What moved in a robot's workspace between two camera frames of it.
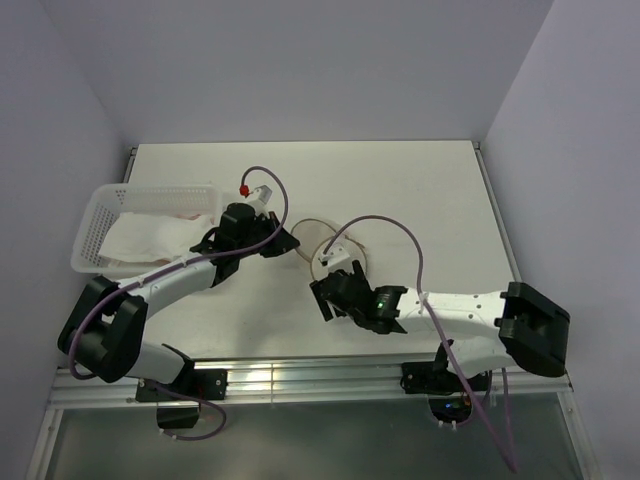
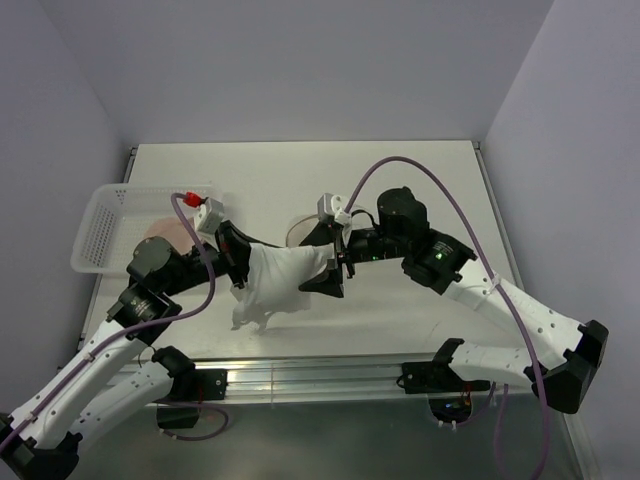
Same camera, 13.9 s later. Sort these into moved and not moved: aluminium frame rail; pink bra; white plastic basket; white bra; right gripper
Moved: right gripper; pink bra; white bra
Not moved: white plastic basket; aluminium frame rail
